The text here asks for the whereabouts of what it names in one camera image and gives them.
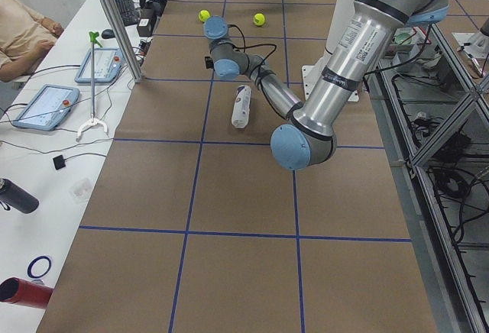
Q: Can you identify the yellow tennis ball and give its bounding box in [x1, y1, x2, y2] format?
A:
[253, 13, 266, 27]
[198, 9, 211, 23]

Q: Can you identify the black box with label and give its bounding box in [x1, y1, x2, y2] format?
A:
[137, 8, 157, 37]

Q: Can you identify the black keyboard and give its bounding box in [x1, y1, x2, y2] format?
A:
[114, 0, 139, 26]

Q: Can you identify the teach pendant far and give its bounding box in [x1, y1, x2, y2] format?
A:
[74, 48, 125, 84]

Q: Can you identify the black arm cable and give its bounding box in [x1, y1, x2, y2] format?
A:
[227, 23, 278, 82]

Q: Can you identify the blue tape roll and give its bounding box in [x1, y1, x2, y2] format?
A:
[26, 255, 53, 280]

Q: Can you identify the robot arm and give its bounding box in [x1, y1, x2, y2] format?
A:
[203, 0, 449, 170]

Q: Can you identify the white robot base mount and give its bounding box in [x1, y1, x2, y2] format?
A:
[300, 0, 362, 103]

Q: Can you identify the black water bottle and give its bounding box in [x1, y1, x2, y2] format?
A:
[1, 178, 39, 214]

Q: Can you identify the small black square device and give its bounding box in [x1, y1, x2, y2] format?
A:
[53, 154, 66, 170]

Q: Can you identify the teach pendant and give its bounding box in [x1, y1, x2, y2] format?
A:
[74, 48, 125, 84]
[12, 84, 79, 131]

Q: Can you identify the red cylinder tube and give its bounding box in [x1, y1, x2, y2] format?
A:
[1, 277, 53, 309]

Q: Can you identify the seated person beige shirt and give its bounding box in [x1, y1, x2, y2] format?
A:
[1, 0, 64, 82]

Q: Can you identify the teach pendant near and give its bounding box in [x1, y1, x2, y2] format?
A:
[12, 84, 79, 131]

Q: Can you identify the clear plastic bag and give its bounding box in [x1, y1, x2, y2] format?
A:
[69, 178, 93, 203]

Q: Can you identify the green handled reacher grabber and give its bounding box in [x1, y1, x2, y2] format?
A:
[76, 31, 108, 142]

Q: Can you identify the black computer mouse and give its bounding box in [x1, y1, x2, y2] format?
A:
[101, 29, 115, 40]

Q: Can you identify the aluminium frame post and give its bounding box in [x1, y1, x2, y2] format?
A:
[99, 0, 142, 83]

